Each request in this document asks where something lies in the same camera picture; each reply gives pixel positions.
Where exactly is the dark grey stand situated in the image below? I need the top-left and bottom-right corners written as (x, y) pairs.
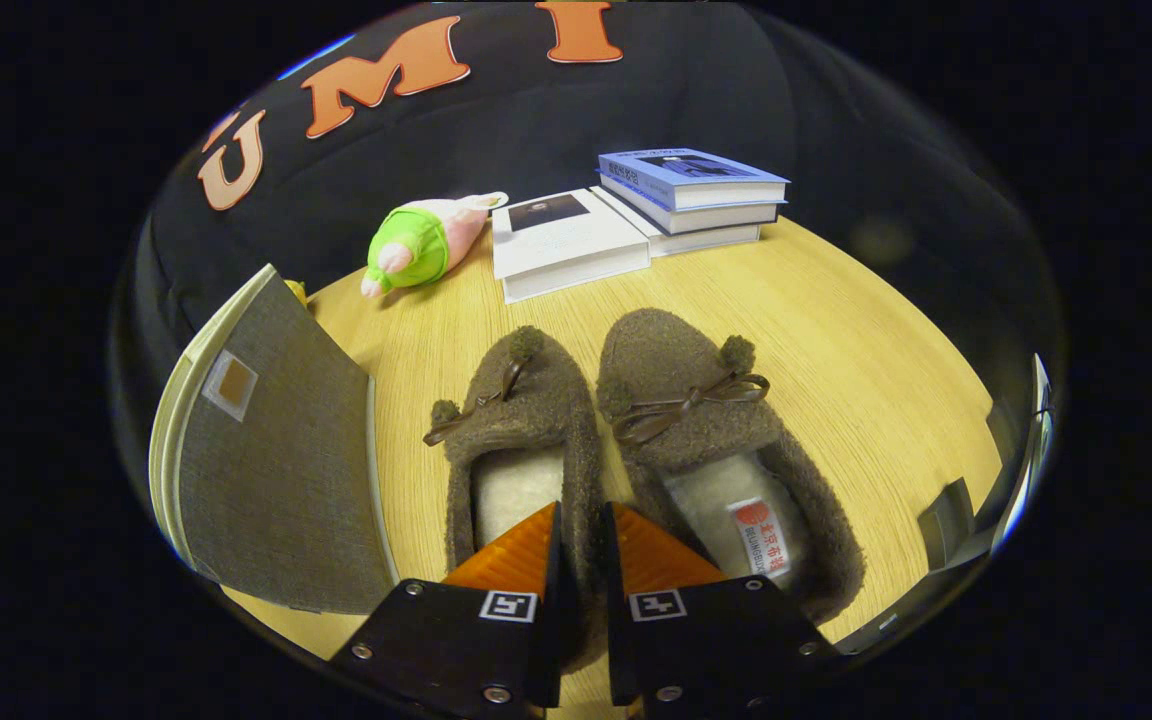
top-left (918, 478), bottom-right (997, 573)

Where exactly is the white book under stack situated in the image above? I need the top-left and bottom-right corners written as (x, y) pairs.
top-left (591, 185), bottom-right (763, 258)

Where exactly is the dark blue spine book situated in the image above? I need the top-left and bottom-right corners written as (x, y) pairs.
top-left (596, 175), bottom-right (783, 236)

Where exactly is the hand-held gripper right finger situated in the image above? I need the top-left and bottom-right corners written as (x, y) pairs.
top-left (603, 502), bottom-right (847, 719)

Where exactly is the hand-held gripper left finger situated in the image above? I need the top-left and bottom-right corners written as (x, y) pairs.
top-left (329, 502), bottom-right (565, 720)

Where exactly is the brown fuzzy bow shoe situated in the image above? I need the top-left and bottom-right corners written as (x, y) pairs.
top-left (596, 308), bottom-right (867, 623)
top-left (423, 325), bottom-right (609, 673)

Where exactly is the pink and green plush toy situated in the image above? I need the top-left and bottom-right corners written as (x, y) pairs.
top-left (361, 192), bottom-right (509, 299)

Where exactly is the beige fabric storage box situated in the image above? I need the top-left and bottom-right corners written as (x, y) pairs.
top-left (148, 263), bottom-right (399, 616)

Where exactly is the white portrait cover book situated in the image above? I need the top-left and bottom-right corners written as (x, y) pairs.
top-left (491, 188), bottom-right (652, 304)

